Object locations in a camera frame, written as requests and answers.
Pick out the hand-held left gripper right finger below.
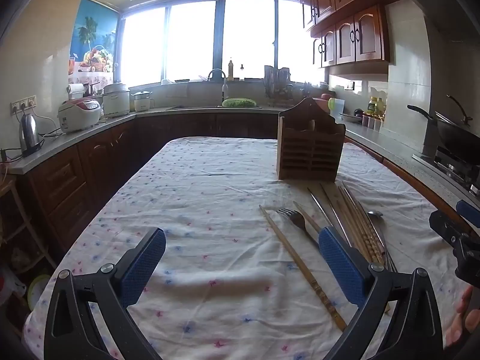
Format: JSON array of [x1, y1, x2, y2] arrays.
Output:
[[319, 226, 445, 360]]

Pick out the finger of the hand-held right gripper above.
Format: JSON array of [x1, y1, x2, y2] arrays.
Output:
[[429, 210, 480, 286], [455, 199, 480, 230]]

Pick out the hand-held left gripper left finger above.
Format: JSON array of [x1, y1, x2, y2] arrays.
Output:
[[44, 227, 166, 360]]

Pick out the patterned wooden chopstick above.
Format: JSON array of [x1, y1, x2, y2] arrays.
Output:
[[259, 205, 348, 332]]

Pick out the metal spoon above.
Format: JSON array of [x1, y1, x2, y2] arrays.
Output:
[[367, 210, 396, 272]]

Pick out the metal fork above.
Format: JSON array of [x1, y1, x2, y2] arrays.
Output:
[[276, 208, 325, 249]]

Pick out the wooden utensil holder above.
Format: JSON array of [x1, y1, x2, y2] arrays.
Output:
[[277, 97, 346, 184]]

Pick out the dish rack with utensils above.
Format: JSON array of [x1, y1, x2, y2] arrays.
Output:
[[263, 65, 295, 107]]

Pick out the person's right hand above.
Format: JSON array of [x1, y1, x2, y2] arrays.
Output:
[[445, 284, 480, 349]]

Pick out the gas stove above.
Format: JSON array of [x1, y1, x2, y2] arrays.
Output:
[[412, 146, 480, 196]]

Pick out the pale wooden chopstick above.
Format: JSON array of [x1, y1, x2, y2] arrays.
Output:
[[321, 183, 362, 257]]

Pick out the floral white tablecloth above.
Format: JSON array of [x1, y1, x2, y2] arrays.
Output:
[[22, 137, 473, 360]]

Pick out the black wok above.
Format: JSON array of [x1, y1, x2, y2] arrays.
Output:
[[407, 95, 480, 158]]

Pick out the green plastic plate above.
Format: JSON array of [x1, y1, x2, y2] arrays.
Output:
[[28, 274, 51, 310]]

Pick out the wooden base cabinets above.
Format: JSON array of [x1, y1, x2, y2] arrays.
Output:
[[17, 112, 475, 256]]

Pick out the row of spice jars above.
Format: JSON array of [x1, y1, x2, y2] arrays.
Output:
[[362, 114, 384, 132]]

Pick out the white plastic bag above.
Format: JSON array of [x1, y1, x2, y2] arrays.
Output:
[[0, 266, 27, 306]]

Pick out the small white electric pot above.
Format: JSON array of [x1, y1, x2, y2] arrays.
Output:
[[130, 90, 154, 112]]

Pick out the red white rice cooker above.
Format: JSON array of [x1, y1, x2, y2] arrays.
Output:
[[57, 97, 104, 134]]

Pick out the large white cooker pot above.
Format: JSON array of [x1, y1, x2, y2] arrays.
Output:
[[102, 82, 131, 118]]

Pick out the steel electric kettle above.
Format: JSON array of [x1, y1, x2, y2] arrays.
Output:
[[19, 112, 45, 157]]

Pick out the green plastic basket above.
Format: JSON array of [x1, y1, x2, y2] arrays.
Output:
[[222, 98, 257, 108]]

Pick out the curved steel faucet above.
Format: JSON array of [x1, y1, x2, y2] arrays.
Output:
[[207, 68, 228, 107]]

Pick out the steel range hood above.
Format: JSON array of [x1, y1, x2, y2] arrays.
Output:
[[390, 0, 480, 42]]

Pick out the large kitchen window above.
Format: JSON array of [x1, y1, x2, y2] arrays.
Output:
[[119, 0, 327, 87]]

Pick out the wall power outlet strip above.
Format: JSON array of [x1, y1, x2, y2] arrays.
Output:
[[10, 95, 37, 115]]

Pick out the wooden wall cabinets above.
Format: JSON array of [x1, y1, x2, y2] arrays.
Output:
[[296, 0, 407, 69]]

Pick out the tropical fruit wall poster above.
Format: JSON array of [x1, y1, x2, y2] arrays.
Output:
[[68, 0, 120, 85]]

